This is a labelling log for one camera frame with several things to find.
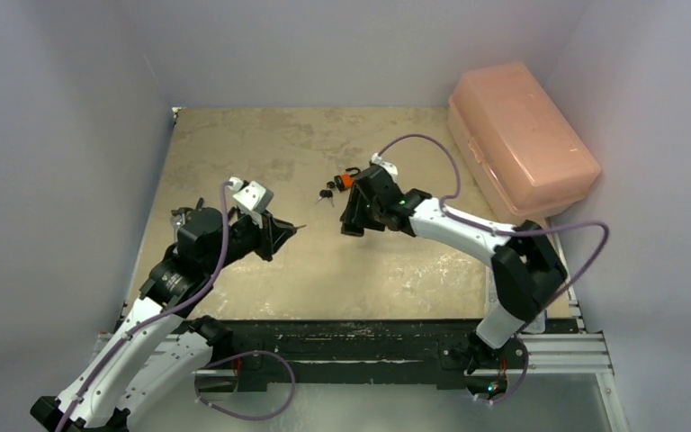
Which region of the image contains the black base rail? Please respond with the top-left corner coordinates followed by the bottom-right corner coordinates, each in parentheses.
top-left (163, 319), bottom-right (579, 393)

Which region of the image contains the orange black padlock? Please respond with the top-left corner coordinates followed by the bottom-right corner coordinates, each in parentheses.
top-left (333, 166), bottom-right (361, 192)

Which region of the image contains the clear screw organizer box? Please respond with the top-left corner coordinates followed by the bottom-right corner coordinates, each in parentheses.
top-left (483, 278), bottom-right (498, 317)

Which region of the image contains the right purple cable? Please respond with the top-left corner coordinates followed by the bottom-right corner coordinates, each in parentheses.
top-left (375, 133), bottom-right (611, 335)

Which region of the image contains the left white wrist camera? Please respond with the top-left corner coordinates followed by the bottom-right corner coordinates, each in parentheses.
top-left (229, 176), bottom-right (274, 228)

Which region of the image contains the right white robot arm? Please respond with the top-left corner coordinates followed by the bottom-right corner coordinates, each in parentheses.
top-left (341, 165), bottom-right (567, 366)

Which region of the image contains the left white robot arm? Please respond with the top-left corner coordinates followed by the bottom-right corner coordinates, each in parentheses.
top-left (30, 207), bottom-right (299, 431)

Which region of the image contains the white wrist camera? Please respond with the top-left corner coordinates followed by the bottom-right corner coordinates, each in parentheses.
top-left (370, 152), bottom-right (399, 181)
top-left (229, 176), bottom-right (274, 228)

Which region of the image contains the black head key pair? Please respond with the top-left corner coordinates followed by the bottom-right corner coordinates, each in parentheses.
top-left (316, 181), bottom-right (336, 207)

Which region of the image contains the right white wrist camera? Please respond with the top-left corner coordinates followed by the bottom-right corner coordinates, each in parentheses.
top-left (370, 152), bottom-right (399, 181)

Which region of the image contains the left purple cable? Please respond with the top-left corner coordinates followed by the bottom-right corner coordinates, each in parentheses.
top-left (53, 180), bottom-right (240, 432)

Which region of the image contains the pink plastic storage box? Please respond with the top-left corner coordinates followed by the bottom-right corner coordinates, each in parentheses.
top-left (447, 62), bottom-right (601, 224)

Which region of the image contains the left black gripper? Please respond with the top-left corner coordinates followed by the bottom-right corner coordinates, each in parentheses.
top-left (203, 208), bottom-right (295, 275)

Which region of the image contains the small hammer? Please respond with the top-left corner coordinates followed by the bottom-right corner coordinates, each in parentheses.
top-left (170, 207), bottom-right (193, 227)

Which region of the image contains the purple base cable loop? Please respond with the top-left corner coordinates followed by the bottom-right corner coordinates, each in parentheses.
top-left (193, 349), bottom-right (298, 421)

